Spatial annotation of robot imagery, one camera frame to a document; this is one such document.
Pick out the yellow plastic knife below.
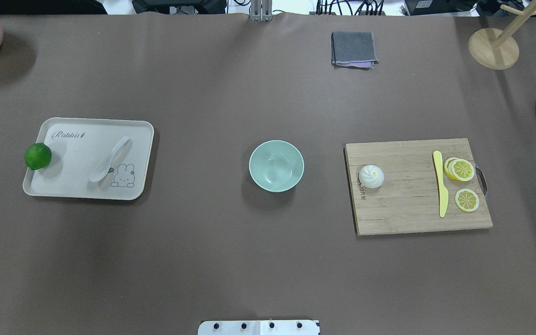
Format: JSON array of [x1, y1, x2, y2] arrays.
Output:
[[432, 150, 449, 218]]

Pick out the white ceramic spoon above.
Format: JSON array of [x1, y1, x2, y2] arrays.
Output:
[[88, 136, 131, 182]]

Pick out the stacked lemon slices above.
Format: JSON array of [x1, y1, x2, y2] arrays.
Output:
[[444, 157, 475, 182]]

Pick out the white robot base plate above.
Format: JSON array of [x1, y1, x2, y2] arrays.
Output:
[[197, 320, 321, 335]]

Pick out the wooden mug tree stand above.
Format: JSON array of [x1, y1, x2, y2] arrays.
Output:
[[468, 0, 536, 70]]

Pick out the mint green bowl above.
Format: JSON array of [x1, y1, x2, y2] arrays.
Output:
[[248, 140, 305, 193]]

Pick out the beige rabbit tray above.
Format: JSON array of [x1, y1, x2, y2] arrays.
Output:
[[23, 117, 154, 200]]

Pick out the wooden cutting board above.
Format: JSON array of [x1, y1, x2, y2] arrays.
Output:
[[344, 138, 493, 235]]

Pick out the green lime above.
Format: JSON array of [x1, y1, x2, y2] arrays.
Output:
[[24, 143, 53, 170]]

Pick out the single lemon slice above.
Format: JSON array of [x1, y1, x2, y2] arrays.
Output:
[[454, 188, 479, 212]]

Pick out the grey folded cloth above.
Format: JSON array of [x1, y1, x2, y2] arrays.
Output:
[[330, 31, 379, 69]]

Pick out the aluminium frame post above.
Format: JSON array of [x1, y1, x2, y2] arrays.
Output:
[[249, 0, 273, 22]]

